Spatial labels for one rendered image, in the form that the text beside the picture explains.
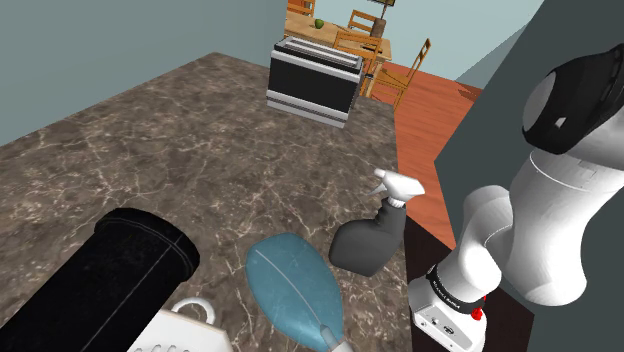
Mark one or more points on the grey spray bottle white trigger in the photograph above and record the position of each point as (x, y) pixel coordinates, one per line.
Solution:
(368, 241)

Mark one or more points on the wooden chair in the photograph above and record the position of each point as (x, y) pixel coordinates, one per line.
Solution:
(363, 22)
(358, 46)
(300, 7)
(400, 78)

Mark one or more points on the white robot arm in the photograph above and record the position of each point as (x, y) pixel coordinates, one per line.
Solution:
(546, 229)

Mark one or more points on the brown vase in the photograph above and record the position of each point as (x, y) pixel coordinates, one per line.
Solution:
(378, 27)

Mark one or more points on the black and silver toaster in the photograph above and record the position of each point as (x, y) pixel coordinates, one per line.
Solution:
(312, 80)

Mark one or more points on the wooden dining table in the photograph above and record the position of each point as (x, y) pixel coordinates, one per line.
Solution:
(304, 30)

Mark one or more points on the blue teardrop-shaped bottle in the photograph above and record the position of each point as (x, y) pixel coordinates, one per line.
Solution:
(292, 287)

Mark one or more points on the green apple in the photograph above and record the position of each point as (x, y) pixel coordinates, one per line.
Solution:
(319, 23)

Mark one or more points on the black cylinder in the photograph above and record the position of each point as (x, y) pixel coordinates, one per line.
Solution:
(97, 287)

